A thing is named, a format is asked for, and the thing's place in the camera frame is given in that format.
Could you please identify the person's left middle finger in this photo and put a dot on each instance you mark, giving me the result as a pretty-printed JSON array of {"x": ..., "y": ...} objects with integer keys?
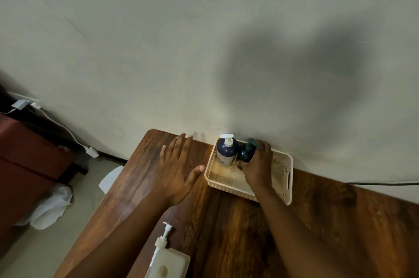
[{"x": 180, "y": 147}]

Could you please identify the cream pump dispenser bottle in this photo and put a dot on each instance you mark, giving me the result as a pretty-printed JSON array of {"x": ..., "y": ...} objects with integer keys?
[{"x": 167, "y": 259}]

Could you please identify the person's right thumb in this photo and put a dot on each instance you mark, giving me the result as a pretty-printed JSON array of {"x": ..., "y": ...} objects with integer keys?
[{"x": 241, "y": 165}]

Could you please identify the person's left hand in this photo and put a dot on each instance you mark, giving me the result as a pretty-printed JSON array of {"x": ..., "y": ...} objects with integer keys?
[{"x": 175, "y": 178}]

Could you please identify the dark green pump bottle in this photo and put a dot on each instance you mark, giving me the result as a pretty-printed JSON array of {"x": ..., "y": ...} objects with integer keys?
[{"x": 247, "y": 151}]

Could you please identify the person's left thumb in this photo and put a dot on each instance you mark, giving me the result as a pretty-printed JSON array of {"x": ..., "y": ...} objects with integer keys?
[{"x": 197, "y": 173}]

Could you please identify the navy blue pump bottle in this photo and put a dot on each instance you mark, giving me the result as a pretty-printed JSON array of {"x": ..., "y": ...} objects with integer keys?
[{"x": 226, "y": 151}]

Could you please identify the dark red sofa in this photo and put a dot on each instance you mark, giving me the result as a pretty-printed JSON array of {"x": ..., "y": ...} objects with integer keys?
[{"x": 26, "y": 169}]

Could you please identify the cream plastic basket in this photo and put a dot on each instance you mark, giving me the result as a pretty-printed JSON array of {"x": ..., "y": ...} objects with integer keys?
[{"x": 281, "y": 169}]

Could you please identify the white crumpled cloth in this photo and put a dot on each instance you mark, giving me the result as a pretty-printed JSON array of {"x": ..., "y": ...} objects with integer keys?
[{"x": 47, "y": 207}]

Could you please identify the person's right forearm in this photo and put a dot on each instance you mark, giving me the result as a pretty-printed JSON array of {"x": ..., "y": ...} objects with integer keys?
[{"x": 301, "y": 238}]

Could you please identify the white power adapter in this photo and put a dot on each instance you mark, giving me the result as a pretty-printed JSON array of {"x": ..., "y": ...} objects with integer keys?
[{"x": 92, "y": 152}]

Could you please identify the person's right hand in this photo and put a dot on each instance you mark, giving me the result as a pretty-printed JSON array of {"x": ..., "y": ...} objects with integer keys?
[{"x": 258, "y": 169}]

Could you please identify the white plug adapter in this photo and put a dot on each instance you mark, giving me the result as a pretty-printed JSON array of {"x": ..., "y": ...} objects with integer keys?
[{"x": 19, "y": 104}]

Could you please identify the person's left forearm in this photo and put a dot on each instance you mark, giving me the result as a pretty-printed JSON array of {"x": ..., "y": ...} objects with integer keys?
[{"x": 117, "y": 241}]

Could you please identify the person's left little finger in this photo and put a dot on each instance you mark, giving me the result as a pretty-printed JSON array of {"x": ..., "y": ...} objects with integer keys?
[{"x": 162, "y": 154}]

